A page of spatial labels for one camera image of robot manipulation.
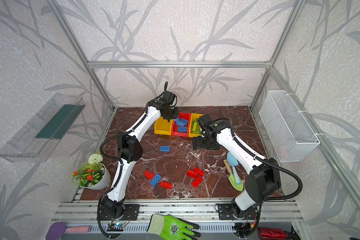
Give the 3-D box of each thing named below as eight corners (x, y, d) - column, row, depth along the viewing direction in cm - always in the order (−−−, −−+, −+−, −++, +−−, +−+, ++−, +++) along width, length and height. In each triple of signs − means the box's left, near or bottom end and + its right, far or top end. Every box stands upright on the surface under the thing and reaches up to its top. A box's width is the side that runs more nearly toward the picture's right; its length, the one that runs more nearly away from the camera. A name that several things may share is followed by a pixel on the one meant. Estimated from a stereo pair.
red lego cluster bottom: (195, 188, 83) (195, 187, 81) (191, 183, 85) (191, 182, 83) (203, 180, 86) (203, 179, 84) (198, 176, 87) (199, 174, 86)
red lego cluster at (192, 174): (186, 175, 88) (186, 173, 86) (188, 170, 90) (188, 168, 87) (196, 179, 86) (196, 177, 84) (198, 174, 88) (198, 172, 86)
